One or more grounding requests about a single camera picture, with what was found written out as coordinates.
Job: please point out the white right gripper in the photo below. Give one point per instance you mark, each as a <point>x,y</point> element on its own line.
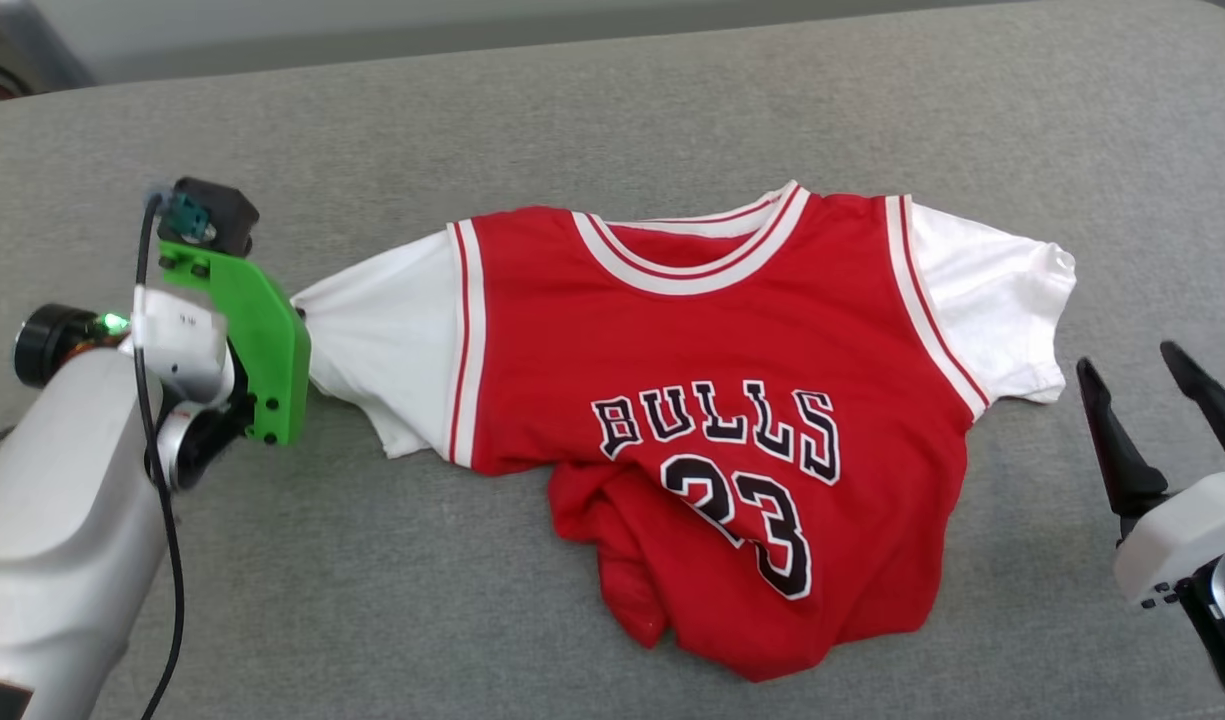
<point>1182,530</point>

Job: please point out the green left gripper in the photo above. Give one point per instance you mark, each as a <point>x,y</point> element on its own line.
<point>262,330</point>

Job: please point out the red white Bulls 23 jersey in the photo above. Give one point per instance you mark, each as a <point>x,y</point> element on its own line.
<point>732,400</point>

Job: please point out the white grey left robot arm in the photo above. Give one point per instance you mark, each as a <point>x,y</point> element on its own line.
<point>62,500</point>

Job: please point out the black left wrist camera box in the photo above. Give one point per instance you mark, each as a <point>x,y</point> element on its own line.
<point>217,215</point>

